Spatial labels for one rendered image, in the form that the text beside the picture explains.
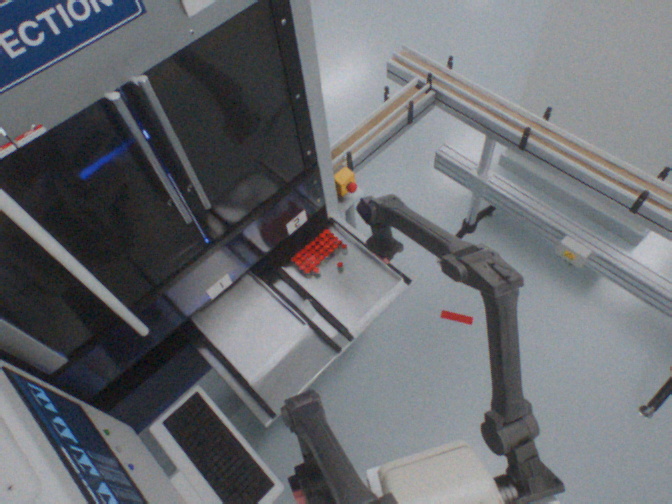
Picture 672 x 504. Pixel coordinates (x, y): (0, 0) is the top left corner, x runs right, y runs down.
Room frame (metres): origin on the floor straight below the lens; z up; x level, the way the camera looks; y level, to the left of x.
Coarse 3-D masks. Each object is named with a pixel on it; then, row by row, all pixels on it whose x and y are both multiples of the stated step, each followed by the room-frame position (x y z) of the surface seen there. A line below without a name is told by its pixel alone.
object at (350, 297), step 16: (352, 240) 1.00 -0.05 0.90; (336, 256) 0.96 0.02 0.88; (352, 256) 0.95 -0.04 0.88; (368, 256) 0.94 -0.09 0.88; (288, 272) 0.91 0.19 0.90; (320, 272) 0.90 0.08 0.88; (336, 272) 0.89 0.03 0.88; (352, 272) 0.88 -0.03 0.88; (368, 272) 0.87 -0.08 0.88; (384, 272) 0.86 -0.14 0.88; (304, 288) 0.83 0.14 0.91; (320, 288) 0.84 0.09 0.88; (336, 288) 0.83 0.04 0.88; (352, 288) 0.82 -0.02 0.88; (368, 288) 0.81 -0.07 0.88; (384, 288) 0.80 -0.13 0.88; (320, 304) 0.76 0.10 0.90; (336, 304) 0.77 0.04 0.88; (352, 304) 0.76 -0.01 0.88; (368, 304) 0.75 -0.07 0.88; (352, 320) 0.70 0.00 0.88
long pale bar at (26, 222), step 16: (0, 192) 0.62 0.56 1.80; (0, 208) 0.61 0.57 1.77; (16, 208) 0.62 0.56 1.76; (32, 224) 0.62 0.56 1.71; (48, 240) 0.62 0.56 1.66; (64, 256) 0.62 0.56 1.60; (80, 272) 0.61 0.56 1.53; (96, 288) 0.61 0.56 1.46; (112, 304) 0.61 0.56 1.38; (128, 320) 0.61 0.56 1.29
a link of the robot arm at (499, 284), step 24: (480, 264) 0.49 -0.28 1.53; (504, 264) 0.49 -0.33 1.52; (480, 288) 0.45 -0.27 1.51; (504, 288) 0.43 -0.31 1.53; (504, 312) 0.40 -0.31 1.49; (504, 336) 0.36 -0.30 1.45; (504, 360) 0.33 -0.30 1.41; (504, 384) 0.29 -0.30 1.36; (504, 408) 0.25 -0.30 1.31; (528, 408) 0.25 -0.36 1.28; (504, 432) 0.21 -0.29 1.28
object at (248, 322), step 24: (240, 288) 0.88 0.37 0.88; (264, 288) 0.87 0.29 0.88; (216, 312) 0.80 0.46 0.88; (240, 312) 0.79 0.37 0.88; (264, 312) 0.78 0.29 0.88; (288, 312) 0.76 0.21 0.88; (216, 336) 0.71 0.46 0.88; (240, 336) 0.70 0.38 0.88; (264, 336) 0.69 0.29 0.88; (288, 336) 0.68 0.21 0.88; (240, 360) 0.62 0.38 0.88; (264, 360) 0.61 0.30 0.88
